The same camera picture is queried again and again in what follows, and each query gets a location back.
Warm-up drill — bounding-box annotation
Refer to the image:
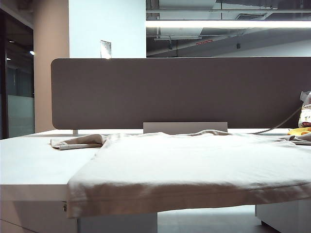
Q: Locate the beige T-shirt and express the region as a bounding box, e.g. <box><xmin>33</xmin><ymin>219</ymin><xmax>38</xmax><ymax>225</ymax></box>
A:
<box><xmin>50</xmin><ymin>130</ymin><xmax>311</xmax><ymax>219</ymax></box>

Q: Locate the grey-brown desk partition screen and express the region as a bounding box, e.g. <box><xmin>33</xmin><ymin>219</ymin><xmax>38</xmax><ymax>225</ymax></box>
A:
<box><xmin>50</xmin><ymin>57</ymin><xmax>311</xmax><ymax>131</ymax></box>

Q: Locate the ceiling air vent grille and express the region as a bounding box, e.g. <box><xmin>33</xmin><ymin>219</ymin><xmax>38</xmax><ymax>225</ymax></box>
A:
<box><xmin>235</xmin><ymin>13</ymin><xmax>267</xmax><ymax>20</ymax></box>

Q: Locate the yellow cloth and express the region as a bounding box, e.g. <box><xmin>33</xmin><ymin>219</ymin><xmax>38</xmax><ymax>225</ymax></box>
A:
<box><xmin>287</xmin><ymin>127</ymin><xmax>311</xmax><ymax>136</ymax></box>

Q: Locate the white plastic snack bag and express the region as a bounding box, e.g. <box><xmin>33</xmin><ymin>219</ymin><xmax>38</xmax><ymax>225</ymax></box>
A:
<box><xmin>298</xmin><ymin>90</ymin><xmax>311</xmax><ymax>129</ymax></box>

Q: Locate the white cabinet on castors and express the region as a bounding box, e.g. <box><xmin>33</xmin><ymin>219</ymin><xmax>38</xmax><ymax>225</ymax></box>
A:
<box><xmin>254</xmin><ymin>200</ymin><xmax>311</xmax><ymax>233</ymax></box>

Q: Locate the white cable flap box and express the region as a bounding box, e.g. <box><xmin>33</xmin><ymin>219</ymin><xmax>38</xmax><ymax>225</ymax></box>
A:
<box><xmin>143</xmin><ymin>122</ymin><xmax>228</xmax><ymax>134</ymax></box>

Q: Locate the ceiling cable tray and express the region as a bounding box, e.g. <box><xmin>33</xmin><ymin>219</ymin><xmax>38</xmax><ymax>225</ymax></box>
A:
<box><xmin>153</xmin><ymin>34</ymin><xmax>203</xmax><ymax>40</ymax></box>

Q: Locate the silver wall plate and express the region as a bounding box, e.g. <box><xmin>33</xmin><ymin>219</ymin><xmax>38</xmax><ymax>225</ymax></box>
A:
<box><xmin>100</xmin><ymin>40</ymin><xmax>112</xmax><ymax>59</ymax></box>

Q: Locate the grey cable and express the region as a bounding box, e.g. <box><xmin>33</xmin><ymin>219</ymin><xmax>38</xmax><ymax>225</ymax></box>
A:
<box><xmin>255</xmin><ymin>106</ymin><xmax>302</xmax><ymax>135</ymax></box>

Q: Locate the white drawer pedestal cabinet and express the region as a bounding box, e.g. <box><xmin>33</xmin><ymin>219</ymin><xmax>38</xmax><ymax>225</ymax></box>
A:
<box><xmin>0</xmin><ymin>200</ymin><xmax>158</xmax><ymax>233</ymax></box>

